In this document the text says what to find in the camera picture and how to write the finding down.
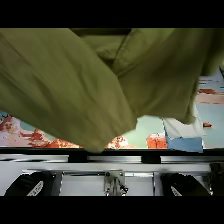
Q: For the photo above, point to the olive green shirt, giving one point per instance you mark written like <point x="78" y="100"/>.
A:
<point x="66" y="83"/>

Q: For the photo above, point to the white garment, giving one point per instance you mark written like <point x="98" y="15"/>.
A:
<point x="182" y="128"/>

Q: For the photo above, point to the light blue garment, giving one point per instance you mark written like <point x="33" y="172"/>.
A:
<point x="185" y="145"/>

